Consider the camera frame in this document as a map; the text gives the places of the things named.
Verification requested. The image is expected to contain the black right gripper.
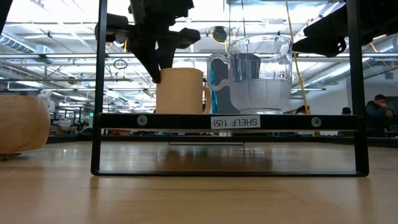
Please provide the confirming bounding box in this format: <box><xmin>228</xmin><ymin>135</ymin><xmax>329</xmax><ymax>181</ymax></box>
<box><xmin>292</xmin><ymin>0</ymin><xmax>398</xmax><ymax>58</ymax></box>

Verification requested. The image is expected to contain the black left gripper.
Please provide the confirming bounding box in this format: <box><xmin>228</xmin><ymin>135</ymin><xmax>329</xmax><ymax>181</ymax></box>
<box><xmin>106</xmin><ymin>0</ymin><xmax>201</xmax><ymax>84</ymax></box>

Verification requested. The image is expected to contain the pale yellow ribbed mug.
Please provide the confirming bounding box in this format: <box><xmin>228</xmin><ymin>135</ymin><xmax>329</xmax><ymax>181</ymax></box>
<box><xmin>155</xmin><ymin>67</ymin><xmax>213</xmax><ymax>114</ymax></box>

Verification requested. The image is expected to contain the clear glass mug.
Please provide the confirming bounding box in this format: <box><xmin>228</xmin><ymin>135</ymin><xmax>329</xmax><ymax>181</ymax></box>
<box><xmin>206</xmin><ymin>34</ymin><xmax>294</xmax><ymax>115</ymax></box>

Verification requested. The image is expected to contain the wooden kuksa cup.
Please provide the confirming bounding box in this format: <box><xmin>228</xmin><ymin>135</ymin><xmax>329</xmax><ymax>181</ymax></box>
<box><xmin>0</xmin><ymin>95</ymin><xmax>51</xmax><ymax>161</ymax></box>

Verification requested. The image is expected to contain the white shelf label sticker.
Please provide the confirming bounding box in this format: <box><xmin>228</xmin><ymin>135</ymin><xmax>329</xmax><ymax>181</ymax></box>
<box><xmin>210</xmin><ymin>115</ymin><xmax>261</xmax><ymax>130</ymax></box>

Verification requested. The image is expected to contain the long strip light fixture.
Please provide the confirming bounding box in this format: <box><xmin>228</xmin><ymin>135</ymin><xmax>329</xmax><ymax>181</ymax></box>
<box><xmin>0</xmin><ymin>52</ymin><xmax>398</xmax><ymax>59</ymax></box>

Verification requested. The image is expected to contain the white background figure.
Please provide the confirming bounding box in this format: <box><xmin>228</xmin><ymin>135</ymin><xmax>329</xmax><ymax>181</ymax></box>
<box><xmin>37</xmin><ymin>90</ymin><xmax>56</xmax><ymax>114</ymax></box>

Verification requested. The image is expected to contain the black cable loop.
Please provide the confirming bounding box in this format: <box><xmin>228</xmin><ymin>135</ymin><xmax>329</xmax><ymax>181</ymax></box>
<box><xmin>113</xmin><ymin>58</ymin><xmax>129</xmax><ymax>71</ymax></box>

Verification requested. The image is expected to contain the yellow hanging cable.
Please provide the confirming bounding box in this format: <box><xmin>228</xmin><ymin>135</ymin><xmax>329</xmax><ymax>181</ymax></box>
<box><xmin>285</xmin><ymin>0</ymin><xmax>311</xmax><ymax>138</ymax></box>

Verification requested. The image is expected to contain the black ceiling cable reel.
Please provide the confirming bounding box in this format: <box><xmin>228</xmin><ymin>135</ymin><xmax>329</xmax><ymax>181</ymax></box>
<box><xmin>212</xmin><ymin>26</ymin><xmax>228</xmax><ymax>44</ymax></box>

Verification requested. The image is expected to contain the black frame wooden shelf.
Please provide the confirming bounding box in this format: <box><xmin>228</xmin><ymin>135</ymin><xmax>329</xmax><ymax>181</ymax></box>
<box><xmin>91</xmin><ymin>0</ymin><xmax>370</xmax><ymax>177</ymax></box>

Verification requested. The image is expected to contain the black hanging cable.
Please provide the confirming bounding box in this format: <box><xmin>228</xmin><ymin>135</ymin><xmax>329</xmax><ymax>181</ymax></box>
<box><xmin>241</xmin><ymin>0</ymin><xmax>247</xmax><ymax>37</ymax></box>

